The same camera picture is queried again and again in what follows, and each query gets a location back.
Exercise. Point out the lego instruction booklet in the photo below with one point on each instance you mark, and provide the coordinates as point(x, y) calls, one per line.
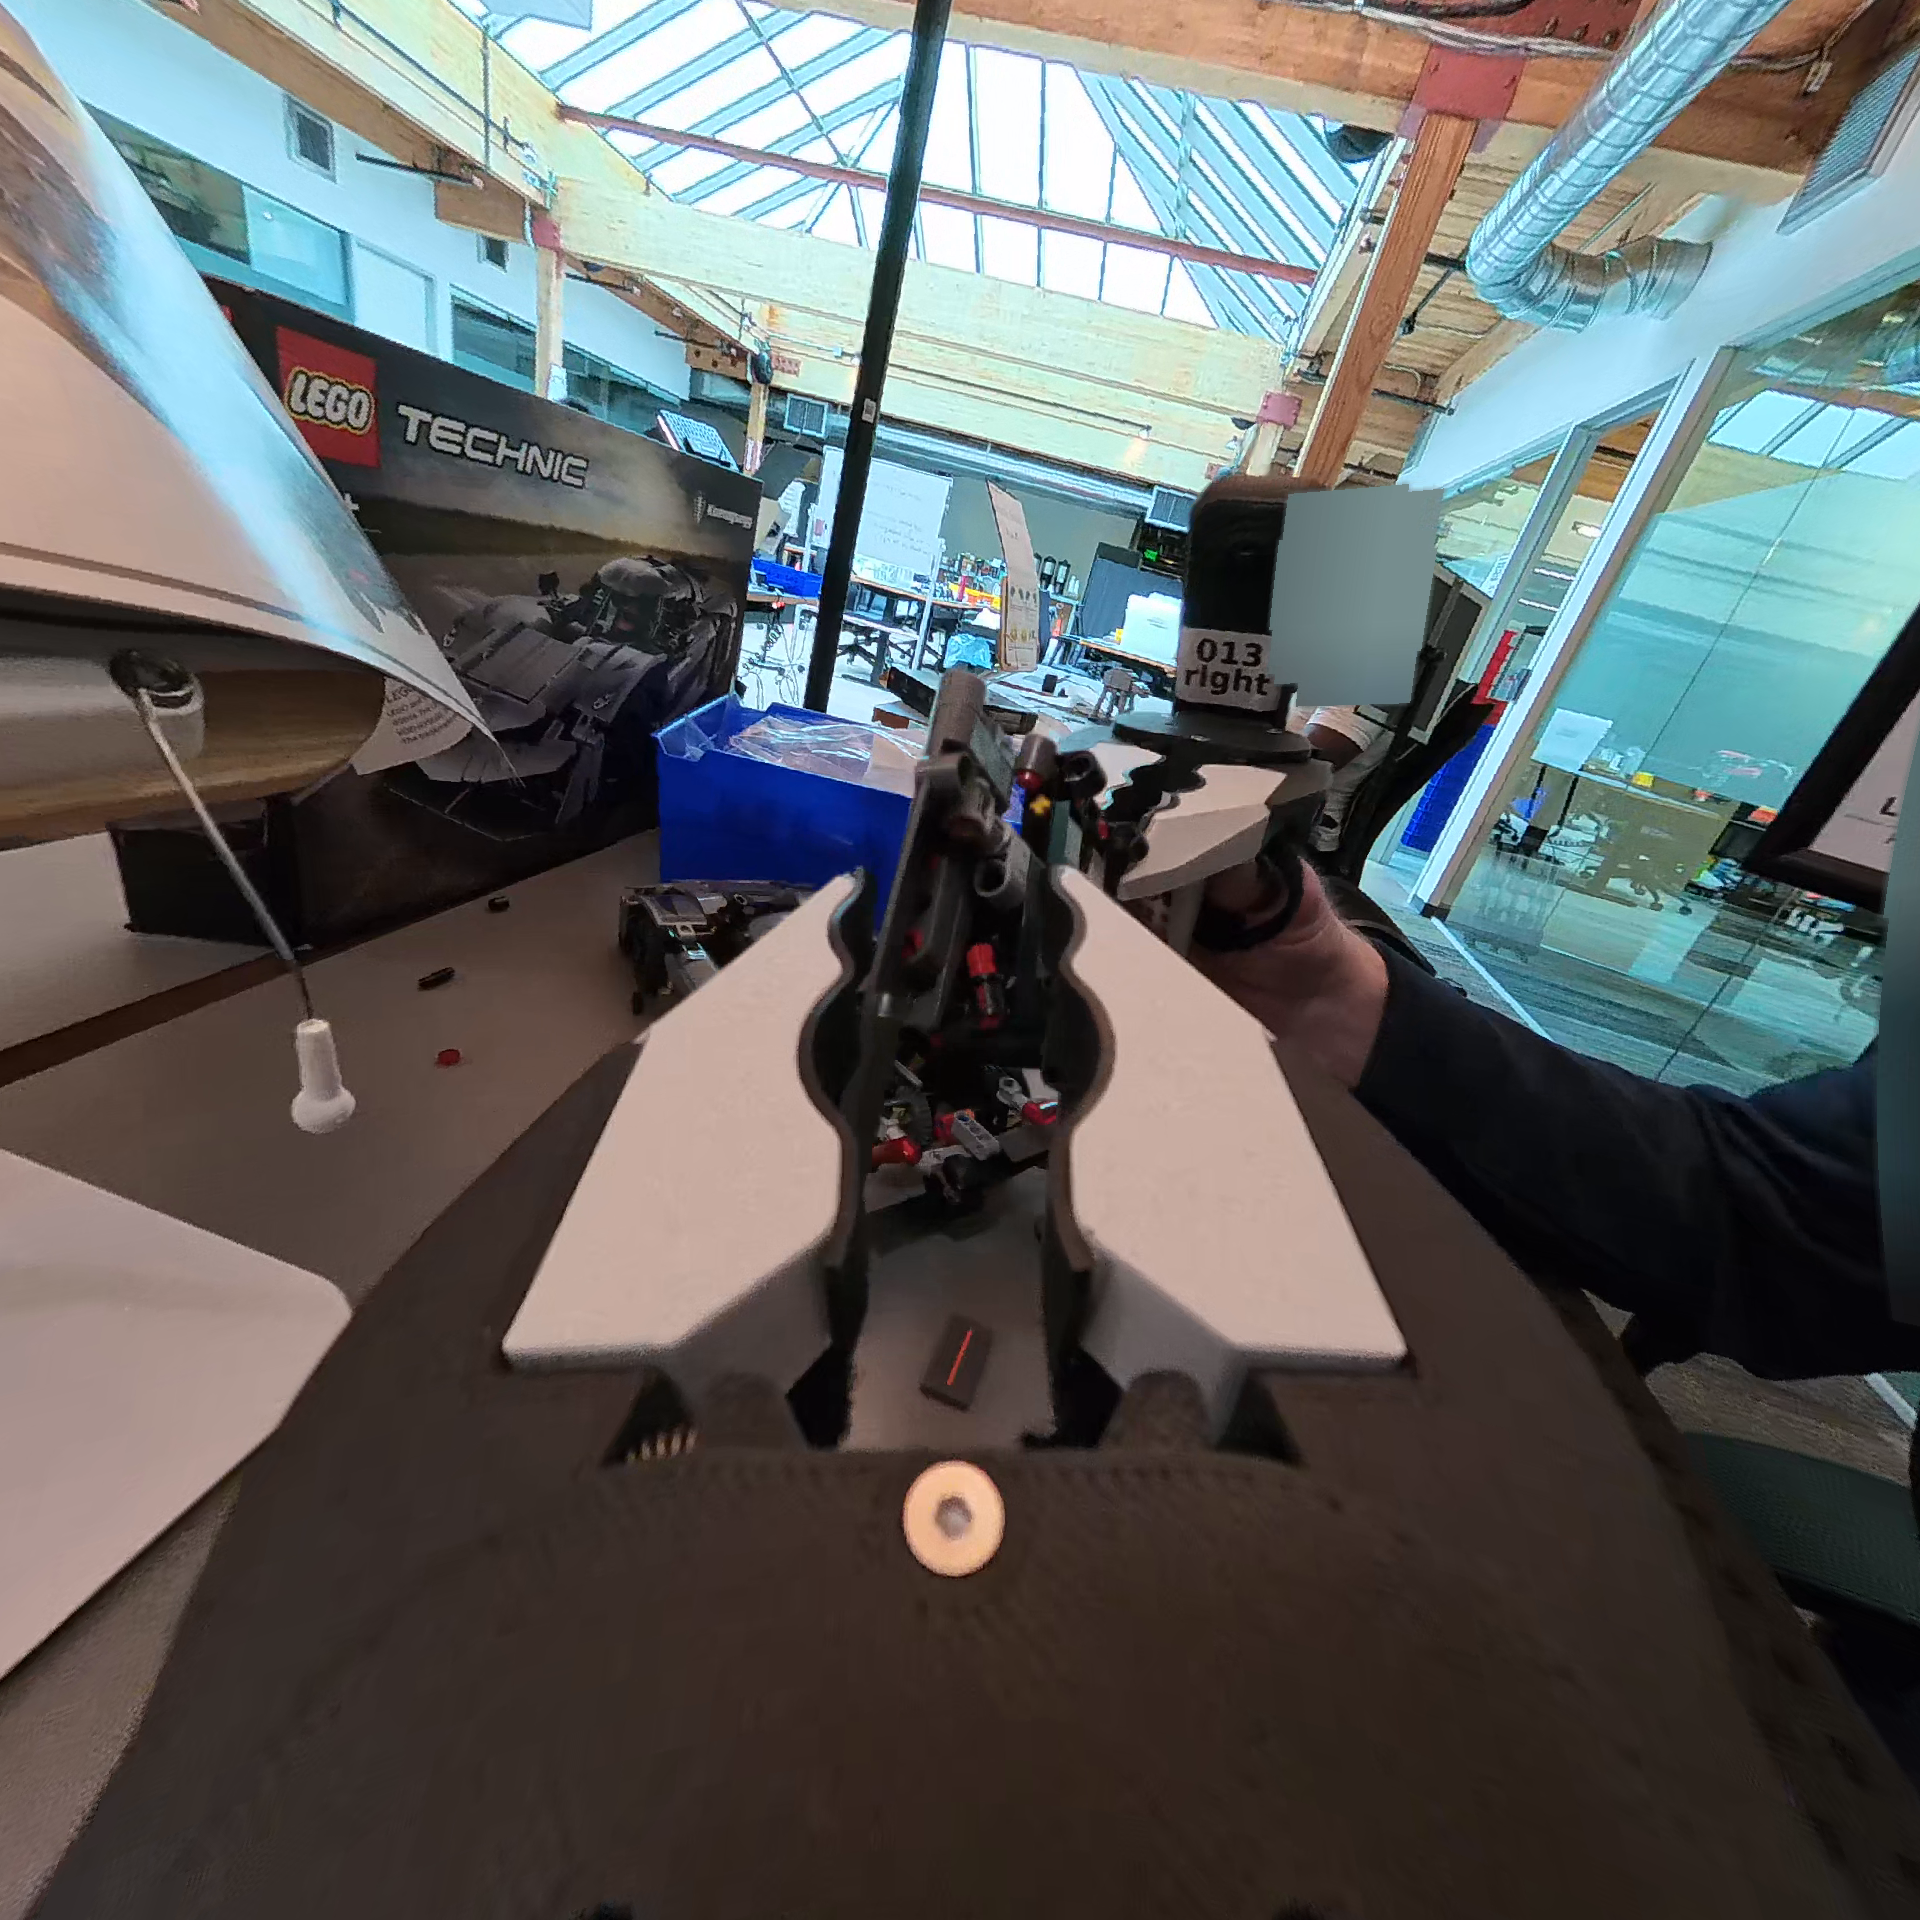
point(119, 376)

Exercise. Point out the small grey orange-striped lego tile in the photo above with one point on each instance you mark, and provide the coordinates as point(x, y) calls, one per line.
point(955, 1357)

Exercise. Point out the blue plastic bin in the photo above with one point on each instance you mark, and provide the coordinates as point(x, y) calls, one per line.
point(750, 827)

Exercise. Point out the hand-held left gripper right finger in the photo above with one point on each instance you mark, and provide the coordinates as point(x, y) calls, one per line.
point(1231, 1200)

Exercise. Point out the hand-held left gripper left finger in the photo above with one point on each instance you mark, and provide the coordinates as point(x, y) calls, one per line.
point(674, 1200)

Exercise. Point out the person's right hand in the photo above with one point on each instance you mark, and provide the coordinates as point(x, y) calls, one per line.
point(1319, 991)

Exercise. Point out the teal office chair seat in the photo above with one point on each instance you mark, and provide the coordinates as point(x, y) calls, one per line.
point(1828, 1517)

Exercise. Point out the small lego technic sub-assembly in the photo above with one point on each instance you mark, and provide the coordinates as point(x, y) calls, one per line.
point(960, 901)

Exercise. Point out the dark lego set box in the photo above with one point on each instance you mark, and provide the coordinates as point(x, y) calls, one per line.
point(571, 495)

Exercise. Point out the silver ventilation duct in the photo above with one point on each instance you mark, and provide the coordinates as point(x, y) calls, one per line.
point(1621, 181)

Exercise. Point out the person's right forearm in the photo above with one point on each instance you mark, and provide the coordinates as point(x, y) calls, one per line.
point(1574, 1170)

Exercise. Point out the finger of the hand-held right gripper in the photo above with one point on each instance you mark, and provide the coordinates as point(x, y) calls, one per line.
point(1122, 796)
point(1223, 834)

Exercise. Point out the clear plastic bag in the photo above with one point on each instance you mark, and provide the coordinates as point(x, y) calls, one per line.
point(809, 742)

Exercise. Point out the black white marker sign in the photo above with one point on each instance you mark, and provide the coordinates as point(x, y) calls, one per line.
point(1875, 811)

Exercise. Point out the black pole with finned disc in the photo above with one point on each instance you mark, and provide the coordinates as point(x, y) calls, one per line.
point(878, 376)

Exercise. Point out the grey lego car model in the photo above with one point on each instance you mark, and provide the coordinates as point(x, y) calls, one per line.
point(690, 930)

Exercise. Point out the white desk stand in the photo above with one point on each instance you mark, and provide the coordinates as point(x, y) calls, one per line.
point(119, 1350)

